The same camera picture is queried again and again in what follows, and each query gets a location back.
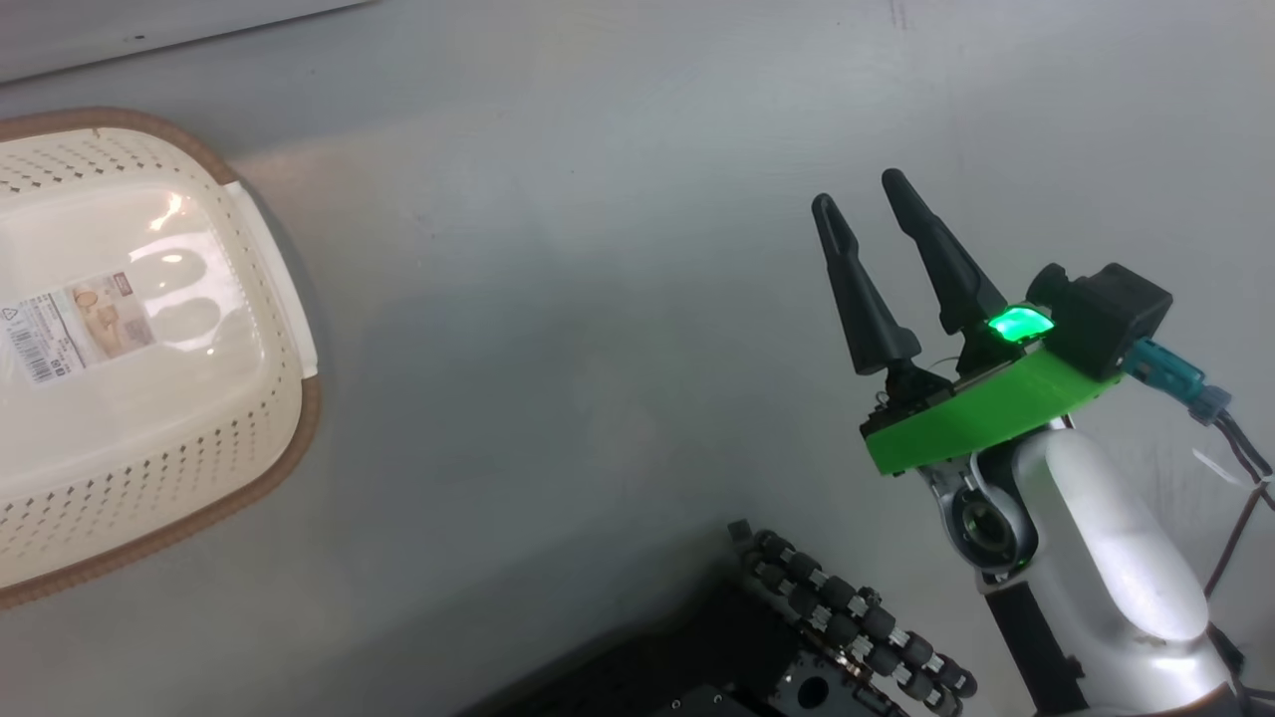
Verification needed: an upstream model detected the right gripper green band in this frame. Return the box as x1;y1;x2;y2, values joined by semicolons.
811;168;1123;478

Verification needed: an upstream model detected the cream perforated basket brown rim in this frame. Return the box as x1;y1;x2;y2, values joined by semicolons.
0;108;322;610

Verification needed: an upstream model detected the basket product label sticker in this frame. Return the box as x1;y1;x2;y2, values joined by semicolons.
0;271;158;384

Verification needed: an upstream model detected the white front-load washing machine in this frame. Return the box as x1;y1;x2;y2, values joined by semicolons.
0;0;375;86

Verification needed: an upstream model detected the black roller mecanum wheel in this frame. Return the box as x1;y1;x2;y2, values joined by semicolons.
727;520;979;717

